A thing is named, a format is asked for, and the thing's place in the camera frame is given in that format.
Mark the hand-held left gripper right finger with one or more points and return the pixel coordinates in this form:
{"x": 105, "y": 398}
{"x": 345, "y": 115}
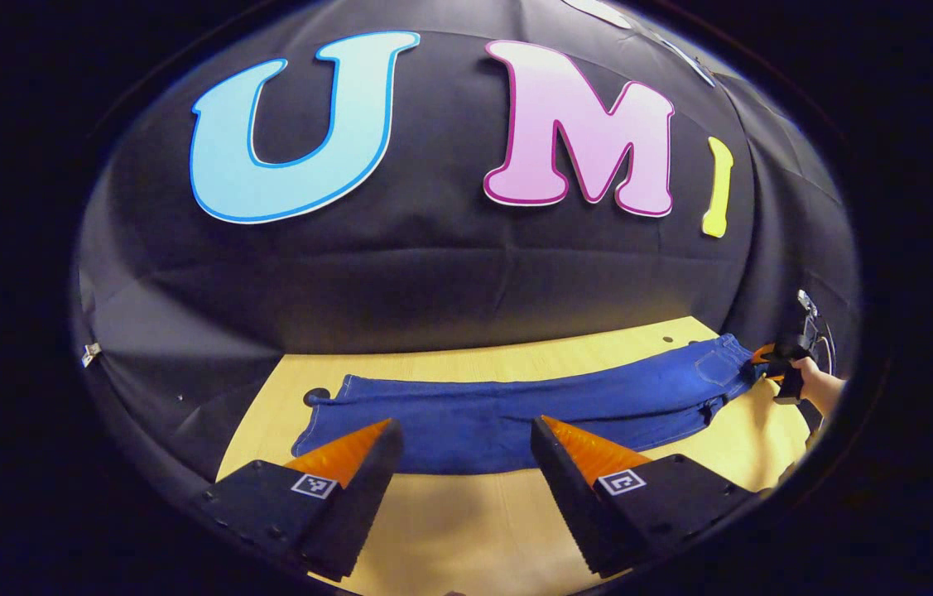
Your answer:
{"x": 561, "y": 488}

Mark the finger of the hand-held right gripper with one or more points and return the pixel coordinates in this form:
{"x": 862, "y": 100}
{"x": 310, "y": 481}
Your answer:
{"x": 772, "y": 377}
{"x": 764, "y": 354}

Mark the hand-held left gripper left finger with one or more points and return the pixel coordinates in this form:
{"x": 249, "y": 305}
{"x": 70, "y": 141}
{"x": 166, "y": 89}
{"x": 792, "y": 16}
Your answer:
{"x": 367, "y": 488}

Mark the blue jeans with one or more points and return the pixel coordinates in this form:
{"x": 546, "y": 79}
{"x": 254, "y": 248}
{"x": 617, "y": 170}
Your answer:
{"x": 474, "y": 414}

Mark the black backdrop cloth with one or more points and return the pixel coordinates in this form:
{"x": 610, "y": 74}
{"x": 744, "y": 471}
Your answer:
{"x": 433, "y": 273}

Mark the small white clip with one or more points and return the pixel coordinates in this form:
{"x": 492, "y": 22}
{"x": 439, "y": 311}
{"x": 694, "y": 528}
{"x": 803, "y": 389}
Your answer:
{"x": 90, "y": 355}

